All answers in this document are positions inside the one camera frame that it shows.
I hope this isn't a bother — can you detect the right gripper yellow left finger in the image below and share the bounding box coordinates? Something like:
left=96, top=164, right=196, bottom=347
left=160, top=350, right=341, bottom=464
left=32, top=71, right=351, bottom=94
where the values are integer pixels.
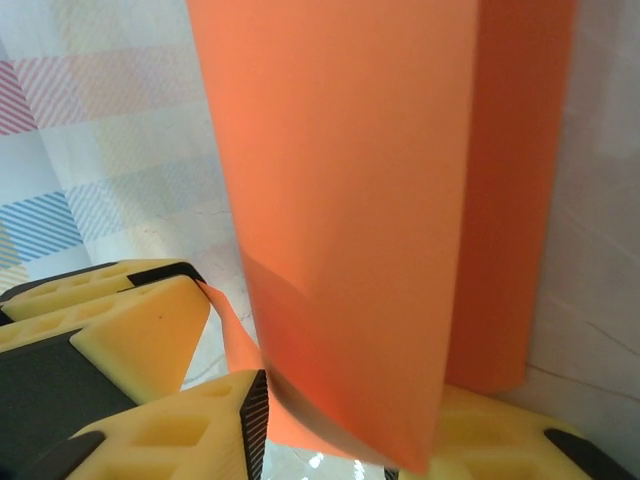
left=29, top=368, right=272, bottom=480

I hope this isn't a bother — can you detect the orange cloth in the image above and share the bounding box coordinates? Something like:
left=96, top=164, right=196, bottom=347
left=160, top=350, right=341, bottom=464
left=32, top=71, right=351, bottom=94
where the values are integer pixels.
left=184, top=0, right=580, bottom=474

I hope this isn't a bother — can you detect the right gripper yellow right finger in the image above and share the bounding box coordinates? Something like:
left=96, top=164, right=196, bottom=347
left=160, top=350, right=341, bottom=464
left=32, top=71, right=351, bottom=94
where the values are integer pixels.
left=383, top=384, right=639, bottom=480

